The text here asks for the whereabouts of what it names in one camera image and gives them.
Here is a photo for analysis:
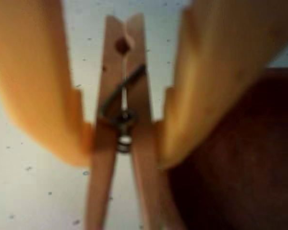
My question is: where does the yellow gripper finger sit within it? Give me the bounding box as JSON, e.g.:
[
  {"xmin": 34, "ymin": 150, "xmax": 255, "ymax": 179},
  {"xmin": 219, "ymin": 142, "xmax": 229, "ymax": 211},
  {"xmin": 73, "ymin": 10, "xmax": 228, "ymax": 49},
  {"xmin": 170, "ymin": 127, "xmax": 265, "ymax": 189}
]
[
  {"xmin": 0, "ymin": 0, "xmax": 96, "ymax": 168},
  {"xmin": 155, "ymin": 0, "xmax": 288, "ymax": 170}
]

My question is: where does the wooden clothespin with metal spring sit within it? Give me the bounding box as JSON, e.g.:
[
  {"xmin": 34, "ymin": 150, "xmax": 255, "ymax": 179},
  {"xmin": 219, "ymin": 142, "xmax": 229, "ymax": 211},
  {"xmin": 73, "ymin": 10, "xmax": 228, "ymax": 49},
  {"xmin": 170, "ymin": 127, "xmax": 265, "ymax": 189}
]
[{"xmin": 83, "ymin": 13, "xmax": 183, "ymax": 230}]

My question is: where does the brown wooden bowl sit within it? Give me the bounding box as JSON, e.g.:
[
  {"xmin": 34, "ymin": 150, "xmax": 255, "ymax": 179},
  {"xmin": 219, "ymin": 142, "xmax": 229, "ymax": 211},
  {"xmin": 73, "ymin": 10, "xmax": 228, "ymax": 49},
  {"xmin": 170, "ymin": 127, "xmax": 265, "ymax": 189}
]
[{"xmin": 168, "ymin": 67, "xmax": 288, "ymax": 230}]

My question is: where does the white dotted paper sheet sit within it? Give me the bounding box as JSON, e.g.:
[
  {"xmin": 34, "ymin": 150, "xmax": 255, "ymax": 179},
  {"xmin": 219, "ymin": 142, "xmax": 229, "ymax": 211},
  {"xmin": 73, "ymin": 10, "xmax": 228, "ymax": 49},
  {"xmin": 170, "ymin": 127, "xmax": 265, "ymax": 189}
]
[{"xmin": 0, "ymin": 0, "xmax": 288, "ymax": 230}]

